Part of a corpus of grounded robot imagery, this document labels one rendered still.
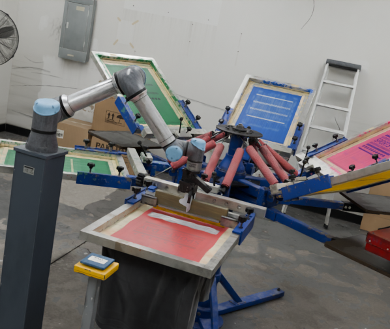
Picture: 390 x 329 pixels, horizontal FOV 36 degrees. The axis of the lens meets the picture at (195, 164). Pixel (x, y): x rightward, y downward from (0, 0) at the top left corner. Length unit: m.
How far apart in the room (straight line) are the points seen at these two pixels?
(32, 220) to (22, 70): 5.41
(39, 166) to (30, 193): 0.14
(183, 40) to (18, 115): 2.50
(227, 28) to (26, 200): 4.61
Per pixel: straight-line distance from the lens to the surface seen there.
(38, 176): 2.84
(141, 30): 7.41
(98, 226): 2.61
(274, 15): 6.98
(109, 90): 2.88
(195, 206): 2.95
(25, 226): 2.94
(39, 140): 2.83
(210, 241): 2.76
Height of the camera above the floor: 1.92
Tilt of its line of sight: 14 degrees down
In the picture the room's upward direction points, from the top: 11 degrees clockwise
